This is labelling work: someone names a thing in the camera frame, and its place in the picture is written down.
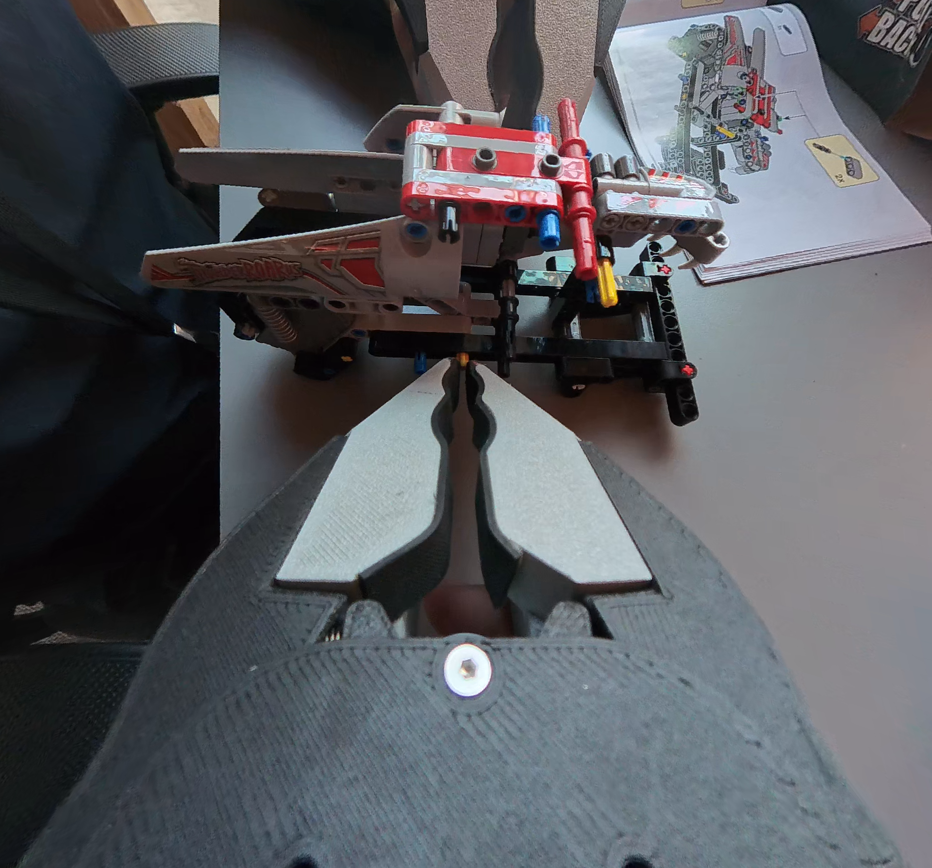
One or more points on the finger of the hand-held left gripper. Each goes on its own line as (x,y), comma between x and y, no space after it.
(571,16)
(459,16)

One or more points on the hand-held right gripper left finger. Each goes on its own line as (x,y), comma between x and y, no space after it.
(364,504)

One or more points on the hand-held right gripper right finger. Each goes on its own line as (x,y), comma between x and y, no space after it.
(560,511)

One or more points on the red grey lego vehicle model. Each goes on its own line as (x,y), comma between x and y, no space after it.
(480,176)

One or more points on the lego instruction booklet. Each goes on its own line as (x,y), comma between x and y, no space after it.
(786,176)

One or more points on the dark printed lego box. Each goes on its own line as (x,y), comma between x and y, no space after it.
(874,16)

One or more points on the black mesh office chair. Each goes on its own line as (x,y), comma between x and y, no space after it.
(160,56)

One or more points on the person's dark clothing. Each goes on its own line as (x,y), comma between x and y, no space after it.
(80,242)

